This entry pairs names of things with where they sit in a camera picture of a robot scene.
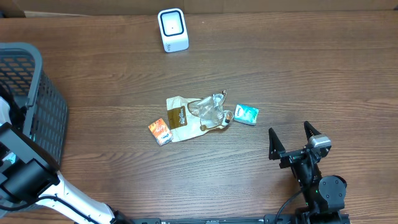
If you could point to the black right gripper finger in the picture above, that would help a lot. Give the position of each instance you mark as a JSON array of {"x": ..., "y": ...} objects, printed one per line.
[
  {"x": 310, "y": 131},
  {"x": 276, "y": 148}
]

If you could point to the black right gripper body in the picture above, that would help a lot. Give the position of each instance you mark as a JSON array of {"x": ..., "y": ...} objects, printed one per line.
[{"x": 290, "y": 158}]

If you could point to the teal white tissue pack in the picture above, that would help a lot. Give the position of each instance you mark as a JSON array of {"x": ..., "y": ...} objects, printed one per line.
[{"x": 246, "y": 114}]

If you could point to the beige brown bag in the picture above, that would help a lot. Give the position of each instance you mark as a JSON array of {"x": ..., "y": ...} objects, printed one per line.
[{"x": 194, "y": 117}]

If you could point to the orange tissue pack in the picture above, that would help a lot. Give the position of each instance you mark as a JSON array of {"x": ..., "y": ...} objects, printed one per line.
[{"x": 161, "y": 132}]

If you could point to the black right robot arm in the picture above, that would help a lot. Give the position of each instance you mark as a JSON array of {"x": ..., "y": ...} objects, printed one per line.
[{"x": 324, "y": 195}]

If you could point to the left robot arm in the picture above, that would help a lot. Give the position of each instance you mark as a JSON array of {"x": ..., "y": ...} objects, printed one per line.
[{"x": 29, "y": 175}]

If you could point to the white barcode scanner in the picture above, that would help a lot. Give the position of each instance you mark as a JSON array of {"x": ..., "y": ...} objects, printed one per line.
[{"x": 173, "y": 30}]

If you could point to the grey plastic mesh basket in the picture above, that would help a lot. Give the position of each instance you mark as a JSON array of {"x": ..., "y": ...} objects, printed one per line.
[{"x": 38, "y": 109}]

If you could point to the brown cardboard backdrop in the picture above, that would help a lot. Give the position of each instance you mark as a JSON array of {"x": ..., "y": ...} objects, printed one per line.
[{"x": 18, "y": 8}]

